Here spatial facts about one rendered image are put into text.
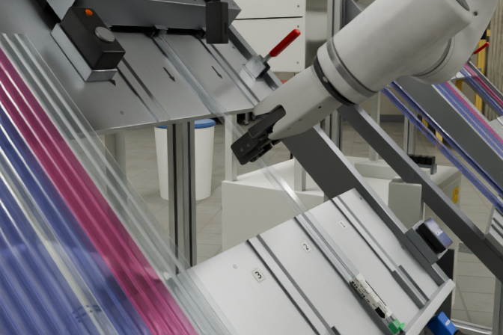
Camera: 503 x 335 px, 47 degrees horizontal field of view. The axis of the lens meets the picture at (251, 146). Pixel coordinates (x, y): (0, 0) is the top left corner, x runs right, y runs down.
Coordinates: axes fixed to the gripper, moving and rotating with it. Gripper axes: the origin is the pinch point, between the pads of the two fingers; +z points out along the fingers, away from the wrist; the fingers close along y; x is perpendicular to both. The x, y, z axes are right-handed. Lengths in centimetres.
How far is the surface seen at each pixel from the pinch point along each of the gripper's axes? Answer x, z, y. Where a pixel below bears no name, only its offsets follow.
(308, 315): 21.4, -2.1, 11.4
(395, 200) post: 16.1, 3.7, -39.4
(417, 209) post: 19.5, 1.3, -39.9
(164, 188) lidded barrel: -75, 240, -250
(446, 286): 29.8, -5.6, -16.0
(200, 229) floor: -28, 192, -206
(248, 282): 15.1, -1.2, 16.3
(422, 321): 30.1, -5.6, -3.9
